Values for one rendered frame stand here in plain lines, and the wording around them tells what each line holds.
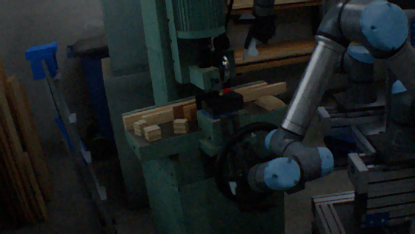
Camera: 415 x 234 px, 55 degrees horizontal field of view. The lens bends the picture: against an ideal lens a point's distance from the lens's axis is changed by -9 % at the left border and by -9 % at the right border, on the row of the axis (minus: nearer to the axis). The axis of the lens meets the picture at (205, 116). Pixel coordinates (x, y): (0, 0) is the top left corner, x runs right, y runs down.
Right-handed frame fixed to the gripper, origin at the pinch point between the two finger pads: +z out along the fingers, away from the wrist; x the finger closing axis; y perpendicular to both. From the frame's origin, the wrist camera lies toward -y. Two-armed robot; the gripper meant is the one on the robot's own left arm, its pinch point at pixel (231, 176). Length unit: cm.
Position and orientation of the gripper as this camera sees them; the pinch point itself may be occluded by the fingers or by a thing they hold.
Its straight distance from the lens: 132.0
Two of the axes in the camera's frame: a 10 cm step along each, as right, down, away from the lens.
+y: 2.4, 9.6, -1.4
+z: -2.9, 2.1, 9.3
